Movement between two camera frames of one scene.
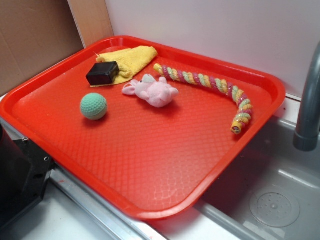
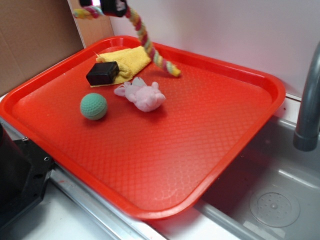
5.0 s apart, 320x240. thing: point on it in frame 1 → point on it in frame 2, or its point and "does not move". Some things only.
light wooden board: [92, 20] does not move
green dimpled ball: [93, 106] does not move
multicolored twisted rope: [245, 113] → [92, 12]
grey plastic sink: [273, 194] does not move
